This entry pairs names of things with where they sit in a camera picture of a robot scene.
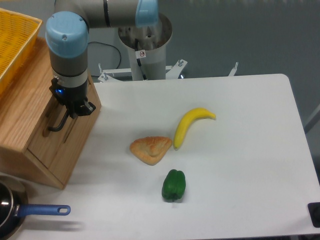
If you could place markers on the black pan blue handle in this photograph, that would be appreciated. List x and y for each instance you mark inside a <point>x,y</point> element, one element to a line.
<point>15,206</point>

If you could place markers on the green bell pepper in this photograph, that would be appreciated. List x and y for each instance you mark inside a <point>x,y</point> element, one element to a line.
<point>174,185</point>

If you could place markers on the yellow plastic basket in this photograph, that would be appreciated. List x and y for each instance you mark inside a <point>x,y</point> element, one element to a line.
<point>18,34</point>

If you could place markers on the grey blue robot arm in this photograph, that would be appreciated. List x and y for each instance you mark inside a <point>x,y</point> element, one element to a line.
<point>67,37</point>

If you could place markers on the yellow banana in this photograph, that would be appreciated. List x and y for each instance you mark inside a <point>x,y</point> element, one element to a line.
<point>186,121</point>

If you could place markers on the wooden drawer cabinet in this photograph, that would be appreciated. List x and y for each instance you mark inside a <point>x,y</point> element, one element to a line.
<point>21,110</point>

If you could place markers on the toy croissant pastry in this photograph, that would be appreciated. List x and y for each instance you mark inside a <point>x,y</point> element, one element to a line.
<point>151,149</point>

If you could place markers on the black corner device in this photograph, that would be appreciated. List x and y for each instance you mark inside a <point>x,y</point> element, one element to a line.
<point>314,212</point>

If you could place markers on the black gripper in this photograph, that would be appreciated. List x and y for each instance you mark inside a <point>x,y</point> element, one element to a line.
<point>73,98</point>

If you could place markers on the wooden top drawer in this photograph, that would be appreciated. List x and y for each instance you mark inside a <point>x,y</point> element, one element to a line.
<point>59,151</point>

